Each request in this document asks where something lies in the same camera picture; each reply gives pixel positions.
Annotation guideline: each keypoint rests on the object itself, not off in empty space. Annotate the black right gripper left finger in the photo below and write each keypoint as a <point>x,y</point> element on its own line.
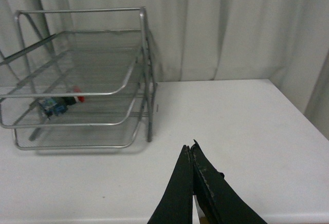
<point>176,203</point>

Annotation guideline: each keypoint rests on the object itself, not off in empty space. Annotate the silver mesh three-tier rack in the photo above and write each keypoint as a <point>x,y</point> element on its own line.
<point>101,54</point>

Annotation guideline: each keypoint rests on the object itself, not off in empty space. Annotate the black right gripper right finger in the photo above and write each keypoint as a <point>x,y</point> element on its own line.
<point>216,198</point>

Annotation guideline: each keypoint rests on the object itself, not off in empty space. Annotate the red emergency stop button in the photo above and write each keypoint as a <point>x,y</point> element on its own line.
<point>55,106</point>

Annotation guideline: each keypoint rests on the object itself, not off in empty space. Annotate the white curtain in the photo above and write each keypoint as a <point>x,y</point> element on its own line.
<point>285,41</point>

